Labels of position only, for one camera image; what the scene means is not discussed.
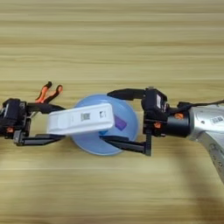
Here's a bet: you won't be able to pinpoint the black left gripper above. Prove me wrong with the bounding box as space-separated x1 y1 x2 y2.
0 103 67 147

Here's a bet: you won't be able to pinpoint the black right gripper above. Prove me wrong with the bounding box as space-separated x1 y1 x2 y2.
100 87 192 157

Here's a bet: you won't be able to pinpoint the orange black pliers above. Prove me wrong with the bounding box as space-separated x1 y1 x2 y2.
34 80 64 105

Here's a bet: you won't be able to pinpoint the white rectangular remote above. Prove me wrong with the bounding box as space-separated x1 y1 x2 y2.
46 102 116 137

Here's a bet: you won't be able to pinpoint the purple rectangular block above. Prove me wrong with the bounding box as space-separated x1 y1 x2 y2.
113 115 128 131

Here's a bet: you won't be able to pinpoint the light blue round plate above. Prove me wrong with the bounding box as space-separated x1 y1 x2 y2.
70 94 139 157

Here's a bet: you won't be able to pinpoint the left black box white label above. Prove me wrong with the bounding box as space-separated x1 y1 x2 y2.
0 98 28 126

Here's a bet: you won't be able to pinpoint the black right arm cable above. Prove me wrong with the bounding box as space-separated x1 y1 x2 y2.
178 99 224 111

